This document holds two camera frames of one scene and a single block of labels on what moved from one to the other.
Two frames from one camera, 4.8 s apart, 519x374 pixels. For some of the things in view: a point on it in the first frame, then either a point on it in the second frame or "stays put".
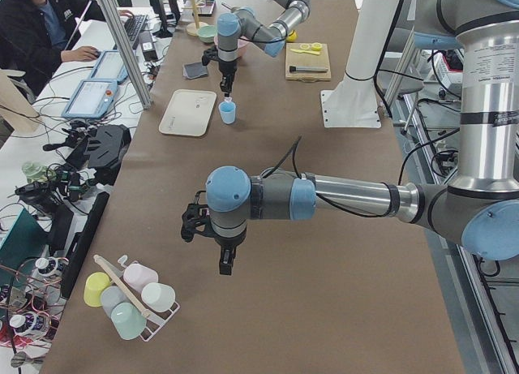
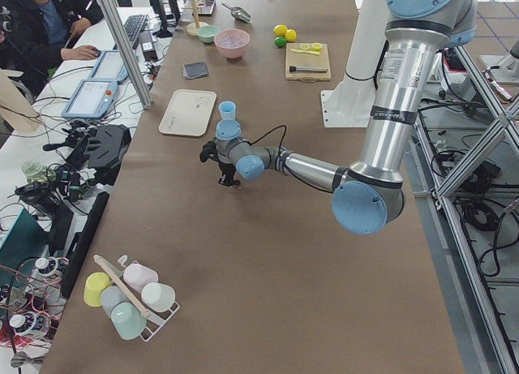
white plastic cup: x=157 y=297 stays put
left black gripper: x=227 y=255 → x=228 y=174
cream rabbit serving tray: x=190 y=113 stays put
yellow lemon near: x=293 y=36 stays put
